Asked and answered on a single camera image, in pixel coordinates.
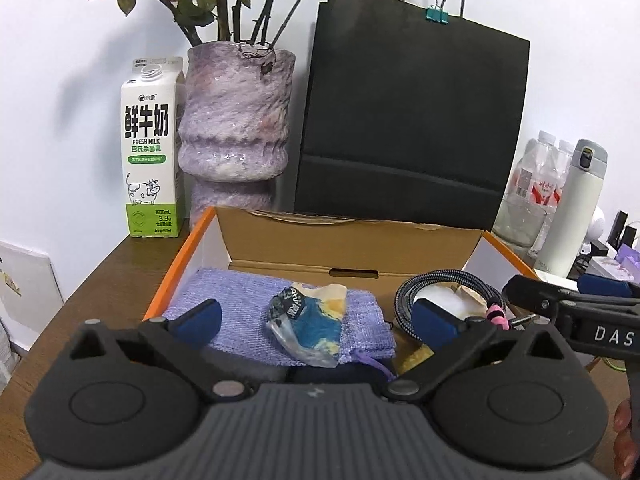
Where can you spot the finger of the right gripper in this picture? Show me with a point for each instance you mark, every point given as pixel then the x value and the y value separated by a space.
pixel 596 285

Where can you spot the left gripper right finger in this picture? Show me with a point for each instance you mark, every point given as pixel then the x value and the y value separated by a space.
pixel 454 343

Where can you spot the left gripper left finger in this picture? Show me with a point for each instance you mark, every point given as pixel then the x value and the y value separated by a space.
pixel 176 345

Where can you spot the person's right hand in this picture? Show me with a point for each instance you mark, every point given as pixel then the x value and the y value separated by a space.
pixel 625 450

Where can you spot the white tin box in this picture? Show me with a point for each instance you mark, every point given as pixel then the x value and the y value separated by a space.
pixel 623 266

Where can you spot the yellow plush toy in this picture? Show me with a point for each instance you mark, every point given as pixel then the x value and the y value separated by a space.
pixel 409 353

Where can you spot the white thermos bottle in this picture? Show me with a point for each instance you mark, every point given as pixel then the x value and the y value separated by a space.
pixel 577 205

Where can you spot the white figurine toy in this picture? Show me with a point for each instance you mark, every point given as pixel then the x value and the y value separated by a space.
pixel 594 232

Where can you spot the purple knitted pouch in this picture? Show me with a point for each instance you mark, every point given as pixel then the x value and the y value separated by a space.
pixel 244 299

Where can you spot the plastic water bottle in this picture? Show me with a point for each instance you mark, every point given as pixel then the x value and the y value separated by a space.
pixel 524 207
pixel 562 157

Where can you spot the orange cardboard box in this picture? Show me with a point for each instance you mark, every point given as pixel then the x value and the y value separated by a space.
pixel 243 258

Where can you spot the purple textured vase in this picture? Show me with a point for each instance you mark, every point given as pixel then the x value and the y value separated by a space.
pixel 234 128

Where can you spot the black paper bag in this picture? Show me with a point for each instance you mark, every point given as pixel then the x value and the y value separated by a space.
pixel 407 119

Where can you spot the fresh milk carton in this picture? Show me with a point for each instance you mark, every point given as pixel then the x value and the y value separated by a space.
pixel 151 106

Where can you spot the teal binder clip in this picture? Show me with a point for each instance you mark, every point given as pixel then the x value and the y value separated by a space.
pixel 436 13

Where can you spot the white wall panel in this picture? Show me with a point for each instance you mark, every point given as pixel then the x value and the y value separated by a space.
pixel 30 297

